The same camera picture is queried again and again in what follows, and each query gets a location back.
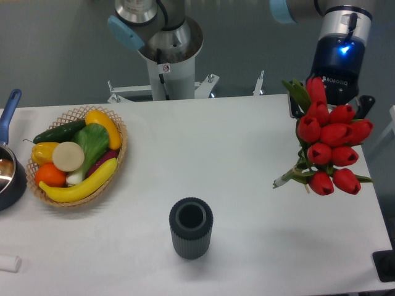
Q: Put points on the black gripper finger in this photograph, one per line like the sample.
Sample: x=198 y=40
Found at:
x=364 y=105
x=294 y=109

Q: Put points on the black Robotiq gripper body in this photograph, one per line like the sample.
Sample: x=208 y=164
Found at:
x=337 y=61

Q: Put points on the red tulip bouquet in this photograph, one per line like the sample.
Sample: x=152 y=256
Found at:
x=327 y=139

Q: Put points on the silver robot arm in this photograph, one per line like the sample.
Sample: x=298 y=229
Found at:
x=169 y=41

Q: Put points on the dark grey ribbed vase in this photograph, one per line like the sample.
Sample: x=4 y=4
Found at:
x=191 y=221

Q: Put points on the black device at edge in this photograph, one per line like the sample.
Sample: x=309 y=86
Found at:
x=384 y=264

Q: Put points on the purple eggplant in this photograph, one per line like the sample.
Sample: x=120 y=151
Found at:
x=108 y=155

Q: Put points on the yellow squash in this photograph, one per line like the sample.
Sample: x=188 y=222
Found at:
x=101 y=118

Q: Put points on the green lettuce leaf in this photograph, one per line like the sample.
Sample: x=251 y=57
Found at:
x=94 y=140

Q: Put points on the yellow banana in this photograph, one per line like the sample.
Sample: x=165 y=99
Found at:
x=83 y=189

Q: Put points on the white leek stalk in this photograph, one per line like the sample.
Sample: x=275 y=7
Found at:
x=75 y=177

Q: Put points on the beige round onion slice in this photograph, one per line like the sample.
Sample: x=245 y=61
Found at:
x=68 y=156

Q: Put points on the green cucumber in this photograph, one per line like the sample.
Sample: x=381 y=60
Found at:
x=62 y=133

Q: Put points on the orange fruit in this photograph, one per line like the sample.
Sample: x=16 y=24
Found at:
x=50 y=175

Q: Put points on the yellow bell pepper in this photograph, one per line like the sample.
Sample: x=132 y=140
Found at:
x=42 y=152

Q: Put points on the white cylinder object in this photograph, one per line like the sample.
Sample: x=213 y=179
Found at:
x=10 y=263

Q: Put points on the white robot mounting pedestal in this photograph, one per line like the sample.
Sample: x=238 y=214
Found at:
x=167 y=82

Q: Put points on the blue handled saucepan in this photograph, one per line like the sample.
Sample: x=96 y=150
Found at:
x=13 y=177

